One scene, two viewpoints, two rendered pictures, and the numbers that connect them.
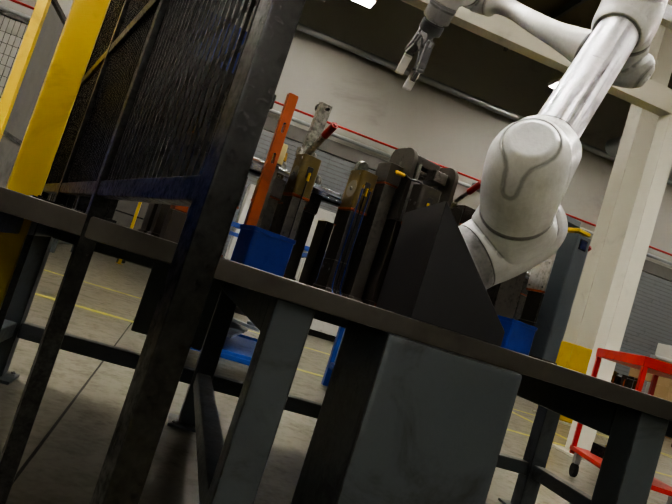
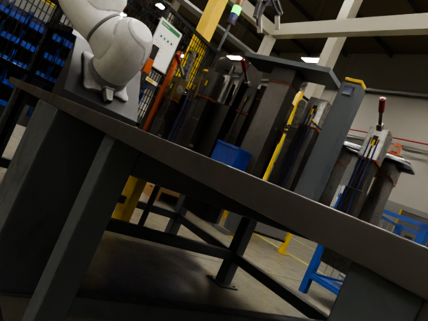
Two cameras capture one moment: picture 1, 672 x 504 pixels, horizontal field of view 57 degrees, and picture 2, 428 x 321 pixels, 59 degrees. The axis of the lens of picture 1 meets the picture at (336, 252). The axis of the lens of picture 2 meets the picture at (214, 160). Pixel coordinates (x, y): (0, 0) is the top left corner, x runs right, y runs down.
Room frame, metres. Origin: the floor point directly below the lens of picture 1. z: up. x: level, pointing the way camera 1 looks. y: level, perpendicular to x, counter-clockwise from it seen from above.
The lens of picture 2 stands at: (1.23, -1.80, 0.69)
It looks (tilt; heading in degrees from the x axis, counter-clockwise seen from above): 1 degrees up; 65
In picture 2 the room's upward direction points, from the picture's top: 24 degrees clockwise
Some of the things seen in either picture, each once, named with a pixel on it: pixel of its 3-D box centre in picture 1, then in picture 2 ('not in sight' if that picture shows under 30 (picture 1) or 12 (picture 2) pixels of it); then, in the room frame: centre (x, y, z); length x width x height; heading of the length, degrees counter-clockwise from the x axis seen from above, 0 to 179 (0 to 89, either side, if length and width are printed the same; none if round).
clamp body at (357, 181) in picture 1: (347, 233); (186, 113); (1.81, -0.02, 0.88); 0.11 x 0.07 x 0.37; 29
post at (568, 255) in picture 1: (558, 298); (328, 145); (2.08, -0.76, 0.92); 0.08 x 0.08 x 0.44; 29
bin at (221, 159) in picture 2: (509, 335); (230, 158); (1.85, -0.57, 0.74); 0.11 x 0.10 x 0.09; 119
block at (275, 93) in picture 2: (506, 275); (266, 124); (1.95, -0.53, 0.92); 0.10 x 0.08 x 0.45; 119
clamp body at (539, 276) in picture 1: (539, 309); (361, 176); (2.26, -0.77, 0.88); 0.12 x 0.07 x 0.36; 29
